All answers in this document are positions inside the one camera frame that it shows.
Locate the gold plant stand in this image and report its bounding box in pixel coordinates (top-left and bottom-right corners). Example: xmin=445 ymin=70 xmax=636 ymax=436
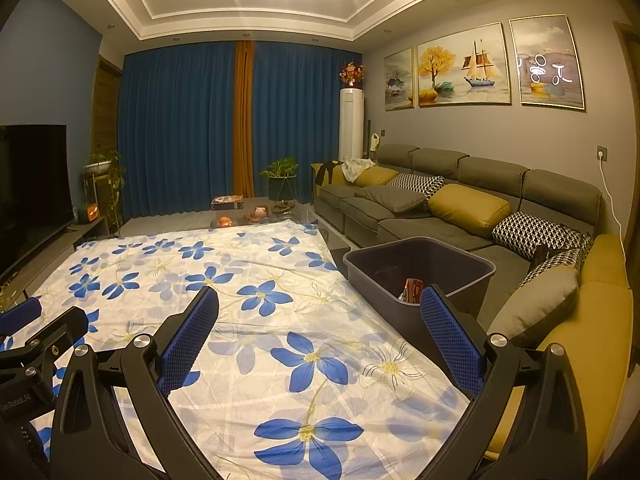
xmin=82 ymin=172 xmax=123 ymax=236

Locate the glass coffee table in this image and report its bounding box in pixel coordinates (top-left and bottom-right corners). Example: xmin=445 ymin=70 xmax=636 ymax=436
xmin=210 ymin=204 xmax=321 ymax=231

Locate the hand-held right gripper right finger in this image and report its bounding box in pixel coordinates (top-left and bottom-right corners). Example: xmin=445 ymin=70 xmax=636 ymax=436
xmin=417 ymin=284 xmax=588 ymax=480

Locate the blue floral bed sheet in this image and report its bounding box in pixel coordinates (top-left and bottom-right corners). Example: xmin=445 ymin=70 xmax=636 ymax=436
xmin=0 ymin=220 xmax=501 ymax=480

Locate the grey television cabinet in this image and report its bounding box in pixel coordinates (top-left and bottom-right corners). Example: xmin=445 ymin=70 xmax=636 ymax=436
xmin=0 ymin=217 xmax=108 ymax=291

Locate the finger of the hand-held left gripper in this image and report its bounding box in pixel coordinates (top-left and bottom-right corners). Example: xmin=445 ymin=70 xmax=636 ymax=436
xmin=0 ymin=296 xmax=90 ymax=378

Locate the blue curtain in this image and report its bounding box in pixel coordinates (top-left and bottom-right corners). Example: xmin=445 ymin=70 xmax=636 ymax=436
xmin=117 ymin=40 xmax=243 ymax=221
xmin=252 ymin=40 xmax=363 ymax=206

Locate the small grey painting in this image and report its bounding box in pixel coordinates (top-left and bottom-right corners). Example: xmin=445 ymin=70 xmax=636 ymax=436
xmin=383 ymin=48 xmax=415 ymax=111

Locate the large grey pillow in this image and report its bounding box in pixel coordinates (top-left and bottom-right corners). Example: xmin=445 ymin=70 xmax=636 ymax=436
xmin=487 ymin=266 xmax=581 ymax=348

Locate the black television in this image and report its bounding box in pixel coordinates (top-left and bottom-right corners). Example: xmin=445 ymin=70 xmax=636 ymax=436
xmin=0 ymin=125 xmax=68 ymax=261

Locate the potted plant white pot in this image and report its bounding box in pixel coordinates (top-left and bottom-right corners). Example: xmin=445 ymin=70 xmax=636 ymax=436
xmin=82 ymin=150 xmax=126 ymax=196

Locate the white cable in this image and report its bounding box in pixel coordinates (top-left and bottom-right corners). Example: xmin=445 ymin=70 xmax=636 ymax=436
xmin=600 ymin=157 xmax=626 ymax=241

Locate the black white patterned pillow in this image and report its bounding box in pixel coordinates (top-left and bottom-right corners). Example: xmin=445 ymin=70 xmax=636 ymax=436
xmin=520 ymin=247 xmax=586 ymax=286
xmin=387 ymin=173 xmax=446 ymax=198
xmin=492 ymin=211 xmax=591 ymax=261

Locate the large yellow pillow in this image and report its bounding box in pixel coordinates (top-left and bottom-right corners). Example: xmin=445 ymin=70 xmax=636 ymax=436
xmin=427 ymin=183 xmax=512 ymax=238

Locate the artificial flower decoration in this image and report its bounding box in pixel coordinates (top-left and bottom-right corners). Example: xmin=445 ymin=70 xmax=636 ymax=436
xmin=339 ymin=61 xmax=366 ymax=90

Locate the black clothing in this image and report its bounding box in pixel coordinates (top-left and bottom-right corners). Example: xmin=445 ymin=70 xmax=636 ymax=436
xmin=315 ymin=161 xmax=343 ymax=186

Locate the sailboat and tree painting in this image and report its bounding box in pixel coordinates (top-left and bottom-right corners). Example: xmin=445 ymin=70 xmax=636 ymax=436
xmin=416 ymin=22 xmax=513 ymax=107

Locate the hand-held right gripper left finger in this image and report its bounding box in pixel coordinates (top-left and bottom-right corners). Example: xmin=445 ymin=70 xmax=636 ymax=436
xmin=50 ymin=285 xmax=221 ymax=480

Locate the flat grey pillow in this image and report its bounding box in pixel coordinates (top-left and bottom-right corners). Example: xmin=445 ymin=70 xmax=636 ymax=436
xmin=357 ymin=185 xmax=428 ymax=212

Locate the potted plant dark pot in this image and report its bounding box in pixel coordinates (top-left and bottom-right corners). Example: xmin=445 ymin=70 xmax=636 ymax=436
xmin=260 ymin=156 xmax=301 ymax=203

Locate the white standing air conditioner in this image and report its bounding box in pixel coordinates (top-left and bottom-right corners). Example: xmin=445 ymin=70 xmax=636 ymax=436
xmin=339 ymin=89 xmax=365 ymax=161

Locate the small yellow pillow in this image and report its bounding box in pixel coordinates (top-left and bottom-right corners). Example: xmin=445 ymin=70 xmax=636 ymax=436
xmin=354 ymin=166 xmax=399 ymax=188

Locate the grey painting with glare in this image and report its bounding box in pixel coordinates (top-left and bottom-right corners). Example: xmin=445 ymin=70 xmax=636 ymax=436
xmin=509 ymin=15 xmax=586 ymax=111

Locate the grey and yellow sofa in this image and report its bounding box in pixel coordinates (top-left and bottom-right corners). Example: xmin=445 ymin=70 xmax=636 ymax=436
xmin=311 ymin=143 xmax=636 ymax=466

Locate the red snack bag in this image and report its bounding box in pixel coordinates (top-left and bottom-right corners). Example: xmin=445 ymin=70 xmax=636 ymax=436
xmin=398 ymin=277 xmax=425 ymax=306

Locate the wooden door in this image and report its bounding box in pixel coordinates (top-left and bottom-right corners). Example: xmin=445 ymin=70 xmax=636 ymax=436
xmin=92 ymin=55 xmax=123 ymax=153

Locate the grey plastic bin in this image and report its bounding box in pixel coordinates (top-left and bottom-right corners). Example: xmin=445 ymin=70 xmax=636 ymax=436
xmin=342 ymin=238 xmax=497 ymax=333

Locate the orange curtain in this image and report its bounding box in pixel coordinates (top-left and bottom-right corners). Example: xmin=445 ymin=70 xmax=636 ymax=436
xmin=232 ymin=40 xmax=257 ymax=198

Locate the white cloth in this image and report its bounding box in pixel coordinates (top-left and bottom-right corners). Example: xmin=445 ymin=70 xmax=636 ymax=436
xmin=342 ymin=157 xmax=376 ymax=183

